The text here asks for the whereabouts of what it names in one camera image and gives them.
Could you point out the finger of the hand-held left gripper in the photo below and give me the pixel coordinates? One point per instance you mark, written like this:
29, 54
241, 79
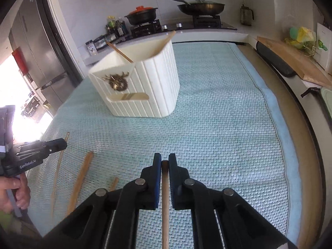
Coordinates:
44, 153
55, 143

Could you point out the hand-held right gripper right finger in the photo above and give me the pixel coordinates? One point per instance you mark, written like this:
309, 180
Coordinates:
172, 179

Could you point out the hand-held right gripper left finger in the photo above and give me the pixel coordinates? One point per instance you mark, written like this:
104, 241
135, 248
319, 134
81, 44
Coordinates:
157, 176

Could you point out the wooden chopstick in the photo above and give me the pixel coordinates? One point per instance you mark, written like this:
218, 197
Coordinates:
119, 52
59, 176
165, 212
166, 42
114, 184
80, 182

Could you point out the cream ribbed utensil holder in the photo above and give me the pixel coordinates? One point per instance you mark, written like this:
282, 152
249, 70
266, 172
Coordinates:
155, 90

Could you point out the person's left hand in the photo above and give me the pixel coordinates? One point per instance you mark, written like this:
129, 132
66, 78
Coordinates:
22, 194

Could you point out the light blue woven mat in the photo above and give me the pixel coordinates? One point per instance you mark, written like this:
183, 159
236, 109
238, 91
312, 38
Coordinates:
220, 122

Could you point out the grey refrigerator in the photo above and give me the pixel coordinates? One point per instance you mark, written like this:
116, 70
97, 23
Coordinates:
44, 57

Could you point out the red hanging bag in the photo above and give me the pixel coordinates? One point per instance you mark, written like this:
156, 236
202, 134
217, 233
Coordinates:
20, 61

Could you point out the black lid seasoning jar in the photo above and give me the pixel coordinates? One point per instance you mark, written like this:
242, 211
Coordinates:
90, 48

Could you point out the dark sauce bottle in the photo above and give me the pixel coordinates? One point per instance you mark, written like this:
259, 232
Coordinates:
121, 28

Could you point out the black gas stove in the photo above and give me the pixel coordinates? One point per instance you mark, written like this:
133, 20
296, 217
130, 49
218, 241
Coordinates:
181, 26

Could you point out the black clay pot red lid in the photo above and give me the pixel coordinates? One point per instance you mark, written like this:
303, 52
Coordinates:
141, 16

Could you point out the green cutting board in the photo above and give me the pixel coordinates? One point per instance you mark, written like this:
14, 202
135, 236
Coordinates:
327, 103

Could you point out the black wok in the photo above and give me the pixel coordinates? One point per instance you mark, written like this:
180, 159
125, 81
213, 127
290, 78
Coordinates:
201, 9

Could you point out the wooden cutting board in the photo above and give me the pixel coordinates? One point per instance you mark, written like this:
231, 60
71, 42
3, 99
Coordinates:
298, 59

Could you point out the glass wok lid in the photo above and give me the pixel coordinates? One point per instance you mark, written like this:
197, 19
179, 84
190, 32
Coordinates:
201, 2

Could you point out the glass pitcher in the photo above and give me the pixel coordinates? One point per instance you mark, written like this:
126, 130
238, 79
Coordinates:
246, 15

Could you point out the yellow green plastic bags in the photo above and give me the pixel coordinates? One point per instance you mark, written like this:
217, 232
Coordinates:
300, 37

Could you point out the white knife block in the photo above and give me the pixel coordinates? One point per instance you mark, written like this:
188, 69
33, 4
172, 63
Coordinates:
325, 44

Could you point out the black door frame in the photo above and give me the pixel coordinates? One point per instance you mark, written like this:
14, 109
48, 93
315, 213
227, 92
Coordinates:
68, 57

